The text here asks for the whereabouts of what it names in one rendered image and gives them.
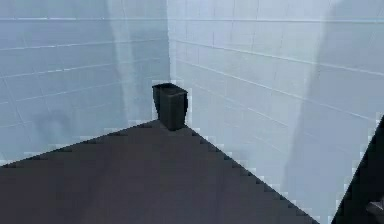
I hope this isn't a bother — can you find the black waste bin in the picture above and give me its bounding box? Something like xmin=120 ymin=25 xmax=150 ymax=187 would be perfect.
xmin=151 ymin=82 xmax=189 ymax=132

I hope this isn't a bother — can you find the black cabinet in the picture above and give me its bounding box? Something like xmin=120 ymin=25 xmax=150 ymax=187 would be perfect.
xmin=331 ymin=114 xmax=384 ymax=224

